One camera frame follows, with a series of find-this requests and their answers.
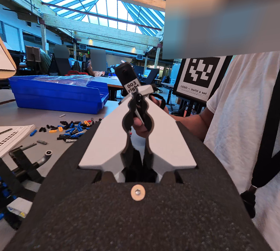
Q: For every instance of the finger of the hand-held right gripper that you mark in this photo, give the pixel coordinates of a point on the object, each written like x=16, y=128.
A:
x=139, y=117
x=145, y=90

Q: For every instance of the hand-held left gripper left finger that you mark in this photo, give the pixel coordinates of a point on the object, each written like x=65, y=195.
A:
x=105, y=146

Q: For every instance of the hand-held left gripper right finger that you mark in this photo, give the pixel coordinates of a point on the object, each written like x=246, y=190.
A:
x=170, y=146

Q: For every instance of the small black toy pin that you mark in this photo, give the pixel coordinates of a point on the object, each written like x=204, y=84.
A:
x=139, y=100

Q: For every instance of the partly built toy chassis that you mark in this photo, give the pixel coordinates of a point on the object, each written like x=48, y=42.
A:
x=21, y=167

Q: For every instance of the person's right forearm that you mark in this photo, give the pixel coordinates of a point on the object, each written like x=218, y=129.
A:
x=192, y=124

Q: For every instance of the person's right hand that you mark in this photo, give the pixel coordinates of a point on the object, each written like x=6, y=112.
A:
x=141, y=128

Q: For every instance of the grey office table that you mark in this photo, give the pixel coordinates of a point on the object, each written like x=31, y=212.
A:
x=109, y=81

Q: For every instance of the pile of small toy pieces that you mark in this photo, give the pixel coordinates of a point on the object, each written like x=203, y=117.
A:
x=72, y=130

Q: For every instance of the red plastic tote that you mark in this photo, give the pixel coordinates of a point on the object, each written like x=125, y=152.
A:
x=75, y=73

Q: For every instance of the framed marker sign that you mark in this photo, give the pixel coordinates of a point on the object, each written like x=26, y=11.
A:
x=201, y=73

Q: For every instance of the grey toy pin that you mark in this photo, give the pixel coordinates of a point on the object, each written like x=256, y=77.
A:
x=42, y=142

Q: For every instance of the clear plastic bag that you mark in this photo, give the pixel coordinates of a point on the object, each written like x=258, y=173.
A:
x=63, y=80

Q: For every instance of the blue plastic bin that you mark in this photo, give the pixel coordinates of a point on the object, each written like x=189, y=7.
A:
x=56, y=97

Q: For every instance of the blue toy pin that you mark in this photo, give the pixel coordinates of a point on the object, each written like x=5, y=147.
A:
x=33, y=133

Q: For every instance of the person's white shirt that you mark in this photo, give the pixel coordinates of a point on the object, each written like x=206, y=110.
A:
x=236, y=113

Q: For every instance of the building instruction booklet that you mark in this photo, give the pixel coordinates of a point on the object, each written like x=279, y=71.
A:
x=13, y=137

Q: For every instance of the black badge reel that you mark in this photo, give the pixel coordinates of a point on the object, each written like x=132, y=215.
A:
x=249, y=202

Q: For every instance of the tan rounded panel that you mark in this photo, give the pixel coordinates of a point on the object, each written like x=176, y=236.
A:
x=6, y=62

